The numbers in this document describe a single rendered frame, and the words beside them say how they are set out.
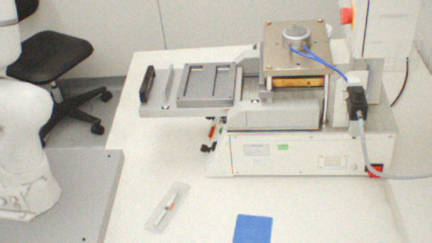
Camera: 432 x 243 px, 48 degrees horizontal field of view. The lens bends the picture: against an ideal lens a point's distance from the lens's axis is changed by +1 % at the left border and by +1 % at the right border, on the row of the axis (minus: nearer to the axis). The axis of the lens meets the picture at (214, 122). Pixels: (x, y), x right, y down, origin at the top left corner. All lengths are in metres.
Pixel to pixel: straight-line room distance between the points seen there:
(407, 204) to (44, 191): 0.97
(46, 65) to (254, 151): 1.64
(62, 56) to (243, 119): 1.66
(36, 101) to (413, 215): 0.97
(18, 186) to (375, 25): 0.98
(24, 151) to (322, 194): 0.81
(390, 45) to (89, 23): 2.22
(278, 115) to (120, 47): 1.99
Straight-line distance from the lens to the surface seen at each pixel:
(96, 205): 1.42
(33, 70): 2.76
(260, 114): 1.32
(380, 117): 1.43
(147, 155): 1.60
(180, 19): 3.03
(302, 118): 1.33
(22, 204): 1.43
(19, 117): 1.22
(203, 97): 1.39
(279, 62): 1.30
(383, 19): 1.20
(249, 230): 1.34
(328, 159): 1.43
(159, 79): 1.54
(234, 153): 1.41
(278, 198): 1.42
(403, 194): 1.41
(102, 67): 3.29
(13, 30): 1.22
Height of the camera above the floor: 1.79
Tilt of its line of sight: 38 degrees down
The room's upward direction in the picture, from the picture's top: 6 degrees counter-clockwise
